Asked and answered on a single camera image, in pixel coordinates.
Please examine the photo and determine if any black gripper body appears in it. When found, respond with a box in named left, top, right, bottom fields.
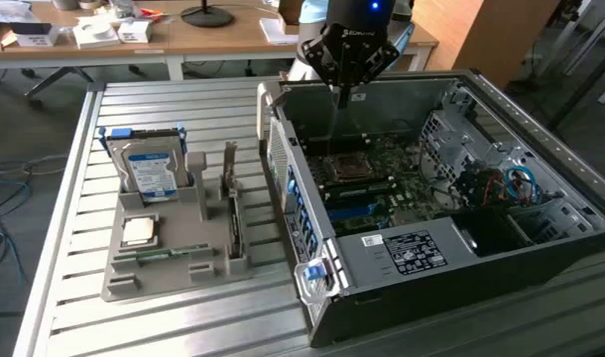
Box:
left=319, top=0, right=397, bottom=62

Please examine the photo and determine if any low-profile graphics card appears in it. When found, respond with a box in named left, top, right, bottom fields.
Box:
left=219, top=141, right=246, bottom=261

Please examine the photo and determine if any white paper stack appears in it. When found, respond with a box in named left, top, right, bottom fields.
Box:
left=258, top=17, right=301, bottom=46

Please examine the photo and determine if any brown cardboard box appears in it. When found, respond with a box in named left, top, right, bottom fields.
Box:
left=277, top=0, right=303, bottom=27

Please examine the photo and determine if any wooden desk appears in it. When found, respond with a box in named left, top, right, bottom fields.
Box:
left=0, top=0, right=439, bottom=81

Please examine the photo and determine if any black lamp base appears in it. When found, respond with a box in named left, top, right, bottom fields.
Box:
left=178, top=0, right=234, bottom=29

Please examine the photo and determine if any CPU socket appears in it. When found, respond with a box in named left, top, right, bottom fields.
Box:
left=330, top=152, right=374, bottom=180

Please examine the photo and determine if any installed RAM stick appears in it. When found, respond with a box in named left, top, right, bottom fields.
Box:
left=322, top=180, right=393, bottom=200

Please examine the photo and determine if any green motherboard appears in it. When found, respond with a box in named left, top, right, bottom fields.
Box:
left=303, top=135, right=458, bottom=239

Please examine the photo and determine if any small white labelled box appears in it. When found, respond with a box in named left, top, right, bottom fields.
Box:
left=115, top=20, right=153, bottom=45

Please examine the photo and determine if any blue expansion slot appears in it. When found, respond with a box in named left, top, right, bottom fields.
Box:
left=327, top=203, right=378, bottom=221

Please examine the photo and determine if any white box with tape roll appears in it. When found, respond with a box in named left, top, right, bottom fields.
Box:
left=72, top=19, right=122, bottom=50

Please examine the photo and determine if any black plastic fan shroud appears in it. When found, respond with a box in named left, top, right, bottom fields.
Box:
left=449, top=207, right=535, bottom=258

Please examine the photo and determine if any grey power supply unit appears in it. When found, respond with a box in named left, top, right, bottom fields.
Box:
left=331, top=217, right=478, bottom=295

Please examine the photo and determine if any beige parts rack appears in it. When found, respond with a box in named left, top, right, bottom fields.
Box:
left=100, top=150, right=258, bottom=303

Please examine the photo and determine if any silver disk bay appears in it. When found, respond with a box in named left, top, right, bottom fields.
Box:
left=506, top=197, right=597, bottom=245

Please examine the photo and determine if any white box with black insert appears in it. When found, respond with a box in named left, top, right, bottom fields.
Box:
left=9, top=22, right=61, bottom=48

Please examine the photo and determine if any blue case latch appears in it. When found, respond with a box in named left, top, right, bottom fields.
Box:
left=303, top=261, right=329, bottom=281

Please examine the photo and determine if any CPU chip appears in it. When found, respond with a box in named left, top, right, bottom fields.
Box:
left=119, top=218, right=158, bottom=247

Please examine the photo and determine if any green RAM stick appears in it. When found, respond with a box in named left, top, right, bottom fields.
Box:
left=113, top=243, right=210, bottom=262

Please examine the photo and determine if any clear plastic bag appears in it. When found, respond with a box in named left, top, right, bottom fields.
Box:
left=0, top=0, right=40, bottom=27

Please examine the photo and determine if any black open PC case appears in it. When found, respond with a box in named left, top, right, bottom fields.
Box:
left=255, top=68, right=605, bottom=349

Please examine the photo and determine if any red wire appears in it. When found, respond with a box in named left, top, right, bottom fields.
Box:
left=482, top=173, right=506, bottom=208

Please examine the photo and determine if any blue wire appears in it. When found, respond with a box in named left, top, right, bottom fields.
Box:
left=502, top=166, right=542, bottom=206

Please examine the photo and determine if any hard disk with blue bracket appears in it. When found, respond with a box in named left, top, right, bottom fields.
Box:
left=97, top=124, right=190, bottom=205

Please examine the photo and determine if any grey caster leg frame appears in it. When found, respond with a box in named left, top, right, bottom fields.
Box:
left=22, top=65, right=96, bottom=109

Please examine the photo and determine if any grey floor cable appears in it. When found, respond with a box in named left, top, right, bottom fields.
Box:
left=0, top=154, right=68, bottom=179

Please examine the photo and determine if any blue floor cable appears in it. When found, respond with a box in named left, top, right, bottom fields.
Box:
left=0, top=163, right=34, bottom=319

